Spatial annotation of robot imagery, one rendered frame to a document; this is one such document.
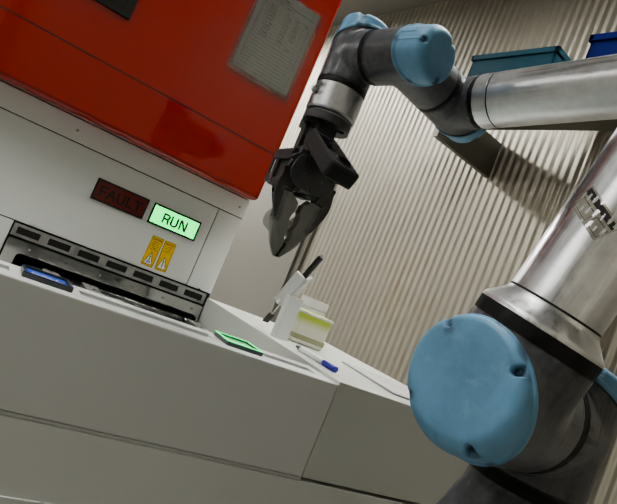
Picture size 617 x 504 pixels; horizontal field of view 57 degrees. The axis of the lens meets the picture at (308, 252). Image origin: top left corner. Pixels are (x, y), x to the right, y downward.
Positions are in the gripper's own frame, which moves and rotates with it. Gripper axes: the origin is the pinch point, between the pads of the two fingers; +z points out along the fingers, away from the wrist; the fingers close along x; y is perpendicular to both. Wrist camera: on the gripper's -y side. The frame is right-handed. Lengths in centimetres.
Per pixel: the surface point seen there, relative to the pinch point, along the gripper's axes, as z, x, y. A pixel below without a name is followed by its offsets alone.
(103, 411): 26.2, 15.0, -4.1
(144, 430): 27.3, 9.4, -4.1
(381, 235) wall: -53, -186, 249
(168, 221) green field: 1, 1, 58
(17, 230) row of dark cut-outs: 15, 29, 58
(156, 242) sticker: 7, 2, 58
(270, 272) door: -1, -165, 347
